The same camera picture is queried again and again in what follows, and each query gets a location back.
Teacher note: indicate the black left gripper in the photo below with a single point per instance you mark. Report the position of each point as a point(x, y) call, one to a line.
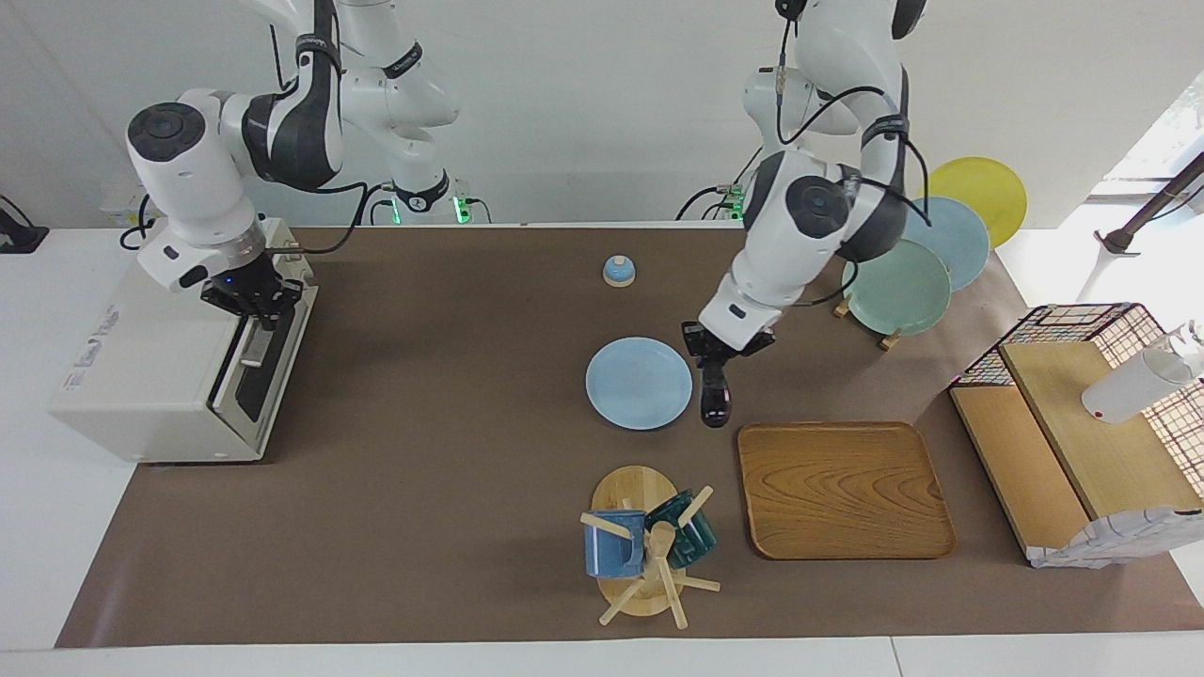
point(729, 346)

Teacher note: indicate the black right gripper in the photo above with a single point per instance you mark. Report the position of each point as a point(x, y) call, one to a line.
point(249, 290)

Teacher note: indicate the dark purple eggplant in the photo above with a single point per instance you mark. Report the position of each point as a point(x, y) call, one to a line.
point(716, 404)

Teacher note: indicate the glass oven door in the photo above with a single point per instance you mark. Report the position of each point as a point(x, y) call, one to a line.
point(259, 385)

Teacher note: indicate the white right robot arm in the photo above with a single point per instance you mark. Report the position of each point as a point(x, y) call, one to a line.
point(188, 179)

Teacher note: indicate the cream toaster oven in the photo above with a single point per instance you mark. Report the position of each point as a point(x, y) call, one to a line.
point(141, 367)

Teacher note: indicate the wooden mug tree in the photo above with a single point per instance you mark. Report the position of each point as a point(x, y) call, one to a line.
point(635, 489)

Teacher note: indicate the brown wooden tray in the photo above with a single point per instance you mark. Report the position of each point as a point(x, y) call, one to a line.
point(837, 489)

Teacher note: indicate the wooden plate rack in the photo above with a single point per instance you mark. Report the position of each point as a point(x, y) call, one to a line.
point(891, 339)

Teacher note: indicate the dark green mug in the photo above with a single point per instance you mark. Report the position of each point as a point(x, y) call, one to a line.
point(691, 541)

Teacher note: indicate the white power strip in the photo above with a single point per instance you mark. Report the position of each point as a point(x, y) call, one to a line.
point(115, 212)

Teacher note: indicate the pale green plate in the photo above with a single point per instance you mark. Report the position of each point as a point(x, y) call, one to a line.
point(908, 291)

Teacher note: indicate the blue mug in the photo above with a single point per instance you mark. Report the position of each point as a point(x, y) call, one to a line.
point(609, 555)

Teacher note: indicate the brown table mat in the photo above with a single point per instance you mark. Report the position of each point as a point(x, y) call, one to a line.
point(451, 470)

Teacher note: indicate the black clamp device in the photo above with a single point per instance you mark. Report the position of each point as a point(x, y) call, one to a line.
point(19, 237)

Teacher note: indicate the light blue racked plate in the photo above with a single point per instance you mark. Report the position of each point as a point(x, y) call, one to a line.
point(959, 244)

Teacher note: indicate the yellow plate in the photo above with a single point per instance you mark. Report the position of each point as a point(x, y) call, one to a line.
point(988, 188)

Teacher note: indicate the wooden shelf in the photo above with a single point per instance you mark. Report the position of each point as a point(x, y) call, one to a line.
point(1101, 451)

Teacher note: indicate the white cylindrical object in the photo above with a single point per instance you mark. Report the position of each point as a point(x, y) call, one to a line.
point(1129, 390)

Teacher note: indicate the patterned white cloth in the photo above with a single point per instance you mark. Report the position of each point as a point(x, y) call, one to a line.
point(1119, 541)

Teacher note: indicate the black metal stand pole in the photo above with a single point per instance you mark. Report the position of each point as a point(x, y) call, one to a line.
point(1143, 218)

